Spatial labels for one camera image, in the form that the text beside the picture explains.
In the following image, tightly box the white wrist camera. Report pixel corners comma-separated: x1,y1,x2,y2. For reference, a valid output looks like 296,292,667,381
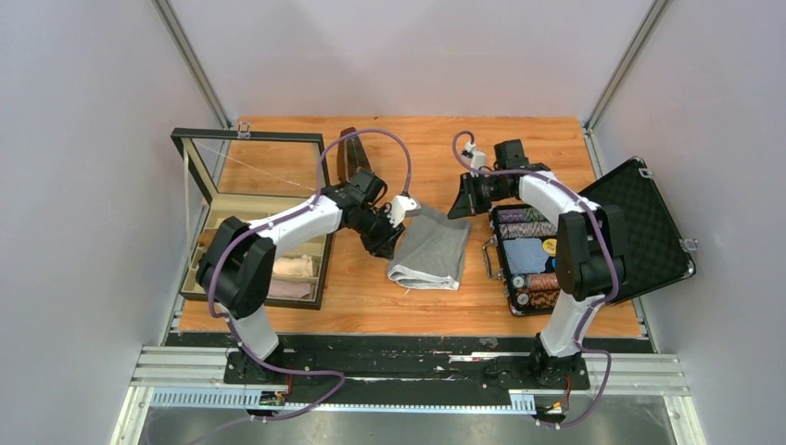
462,140,487,170
387,195,421,227

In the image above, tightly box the grey underwear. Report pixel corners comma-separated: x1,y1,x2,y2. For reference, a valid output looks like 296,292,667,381
387,206,472,291

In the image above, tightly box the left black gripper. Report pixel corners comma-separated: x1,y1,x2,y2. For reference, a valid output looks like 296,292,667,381
353,206,406,262

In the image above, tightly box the beige rolled cloth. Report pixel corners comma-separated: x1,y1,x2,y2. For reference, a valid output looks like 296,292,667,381
273,255,317,278

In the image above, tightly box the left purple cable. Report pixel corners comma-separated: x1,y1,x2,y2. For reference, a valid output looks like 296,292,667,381
142,127,413,443

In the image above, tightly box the pink rolled cloth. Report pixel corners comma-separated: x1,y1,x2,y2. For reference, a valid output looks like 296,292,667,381
267,279,312,300

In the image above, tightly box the black poker chip case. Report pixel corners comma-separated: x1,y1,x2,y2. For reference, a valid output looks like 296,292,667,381
488,157,696,316

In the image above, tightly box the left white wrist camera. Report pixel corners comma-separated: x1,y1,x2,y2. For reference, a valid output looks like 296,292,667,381
387,195,421,227

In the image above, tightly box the yellow dealer chip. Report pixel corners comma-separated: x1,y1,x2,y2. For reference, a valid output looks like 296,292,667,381
542,238,557,257

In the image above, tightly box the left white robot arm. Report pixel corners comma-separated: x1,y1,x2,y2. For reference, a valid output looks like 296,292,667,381
196,170,420,383

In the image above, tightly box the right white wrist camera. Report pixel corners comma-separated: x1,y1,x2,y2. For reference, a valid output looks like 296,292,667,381
462,140,487,170

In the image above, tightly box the white slotted cable duct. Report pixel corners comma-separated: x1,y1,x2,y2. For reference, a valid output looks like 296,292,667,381
148,388,537,415

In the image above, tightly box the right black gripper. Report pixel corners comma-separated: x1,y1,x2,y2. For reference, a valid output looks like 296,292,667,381
449,172,512,220

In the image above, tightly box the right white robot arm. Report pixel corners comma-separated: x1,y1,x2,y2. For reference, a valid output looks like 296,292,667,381
448,139,628,388

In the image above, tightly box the blue playing card deck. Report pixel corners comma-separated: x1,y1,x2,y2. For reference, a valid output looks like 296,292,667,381
502,238,551,274

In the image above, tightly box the black glass-lid organizer box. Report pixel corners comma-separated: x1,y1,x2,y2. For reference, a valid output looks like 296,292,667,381
171,128,330,301

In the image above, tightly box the purple cable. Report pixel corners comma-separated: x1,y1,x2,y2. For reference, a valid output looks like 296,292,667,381
451,130,619,430
142,127,413,443

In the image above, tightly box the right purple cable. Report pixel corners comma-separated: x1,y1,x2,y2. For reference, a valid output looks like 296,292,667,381
451,130,619,430

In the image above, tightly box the brown wooden metronome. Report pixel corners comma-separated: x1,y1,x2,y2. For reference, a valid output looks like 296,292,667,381
336,135,374,183

